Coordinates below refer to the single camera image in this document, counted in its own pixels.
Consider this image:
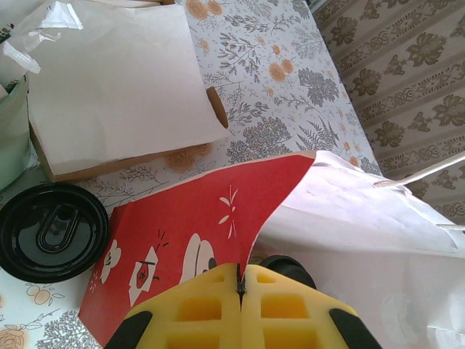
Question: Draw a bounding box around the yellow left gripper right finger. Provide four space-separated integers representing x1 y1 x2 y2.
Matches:
240 264 368 349

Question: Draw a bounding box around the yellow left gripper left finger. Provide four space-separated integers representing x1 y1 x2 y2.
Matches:
105 263 243 349

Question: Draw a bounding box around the black plastic cup lid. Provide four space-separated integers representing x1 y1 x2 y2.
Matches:
259 254 315 289
0 183 110 284

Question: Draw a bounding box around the red white paper gift bag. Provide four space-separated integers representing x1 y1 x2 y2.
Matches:
78 151 465 349

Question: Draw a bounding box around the brown cardboard napkin tray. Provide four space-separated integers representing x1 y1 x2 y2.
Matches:
30 0 230 183

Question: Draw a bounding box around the white paper napkin stack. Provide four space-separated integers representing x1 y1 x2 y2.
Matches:
5 0 232 176

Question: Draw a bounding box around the pale green straw holder cup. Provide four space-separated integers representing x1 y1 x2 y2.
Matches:
0 71 32 192

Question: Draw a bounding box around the bundle of wrapped straws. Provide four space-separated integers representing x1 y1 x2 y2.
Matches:
0 0 83 76

